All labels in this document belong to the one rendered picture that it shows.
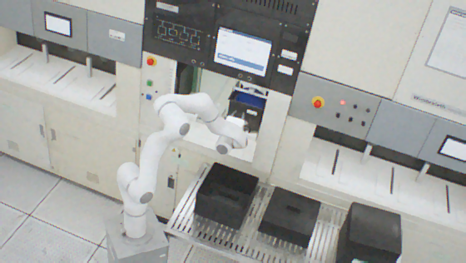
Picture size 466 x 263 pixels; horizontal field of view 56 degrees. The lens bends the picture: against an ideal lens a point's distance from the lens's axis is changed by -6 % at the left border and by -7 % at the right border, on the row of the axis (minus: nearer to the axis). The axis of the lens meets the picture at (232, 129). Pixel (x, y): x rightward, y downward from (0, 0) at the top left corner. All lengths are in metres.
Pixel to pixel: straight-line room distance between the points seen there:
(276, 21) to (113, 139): 1.44
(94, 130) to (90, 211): 0.70
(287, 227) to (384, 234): 0.51
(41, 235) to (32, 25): 1.47
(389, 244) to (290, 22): 1.22
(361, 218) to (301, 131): 0.57
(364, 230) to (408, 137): 0.54
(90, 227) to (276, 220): 1.52
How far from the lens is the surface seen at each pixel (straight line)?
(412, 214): 2.90
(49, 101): 3.33
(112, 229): 2.52
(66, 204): 3.67
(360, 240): 2.41
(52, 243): 3.45
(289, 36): 2.32
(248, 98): 2.93
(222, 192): 2.70
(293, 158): 2.71
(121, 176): 2.23
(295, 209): 2.60
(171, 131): 1.99
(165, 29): 2.54
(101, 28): 2.75
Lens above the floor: 2.74
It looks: 38 degrees down
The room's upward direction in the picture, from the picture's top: 11 degrees clockwise
